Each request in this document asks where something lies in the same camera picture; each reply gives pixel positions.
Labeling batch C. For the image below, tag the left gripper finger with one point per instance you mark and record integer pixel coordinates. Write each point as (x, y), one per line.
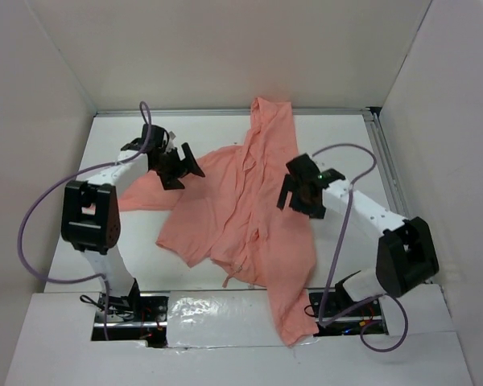
(171, 181)
(190, 163)

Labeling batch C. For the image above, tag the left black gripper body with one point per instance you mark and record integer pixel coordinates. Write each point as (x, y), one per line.
(170, 164)

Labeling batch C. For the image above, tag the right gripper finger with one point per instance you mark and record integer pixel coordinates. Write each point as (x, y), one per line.
(309, 203)
(287, 187)

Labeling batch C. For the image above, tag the pink jacket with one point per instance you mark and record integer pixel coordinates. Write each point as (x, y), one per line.
(230, 216)

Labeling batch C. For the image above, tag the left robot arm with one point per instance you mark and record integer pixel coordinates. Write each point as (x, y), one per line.
(91, 217)

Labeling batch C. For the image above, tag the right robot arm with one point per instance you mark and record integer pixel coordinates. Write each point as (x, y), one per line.
(377, 223)

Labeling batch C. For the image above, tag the white front cover panel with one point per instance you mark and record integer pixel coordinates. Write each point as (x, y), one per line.
(220, 319)

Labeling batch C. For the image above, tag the aluminium frame rail right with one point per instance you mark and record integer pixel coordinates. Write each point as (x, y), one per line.
(390, 169)

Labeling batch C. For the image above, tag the aluminium frame rail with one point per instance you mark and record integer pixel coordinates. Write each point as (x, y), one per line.
(390, 169)
(233, 112)

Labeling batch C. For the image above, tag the aluminium frame rail back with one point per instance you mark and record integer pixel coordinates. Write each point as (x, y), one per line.
(233, 112)

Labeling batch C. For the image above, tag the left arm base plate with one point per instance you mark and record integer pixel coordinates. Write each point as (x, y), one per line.
(147, 324)

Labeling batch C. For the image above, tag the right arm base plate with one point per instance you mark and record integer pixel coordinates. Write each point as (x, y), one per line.
(369, 315)

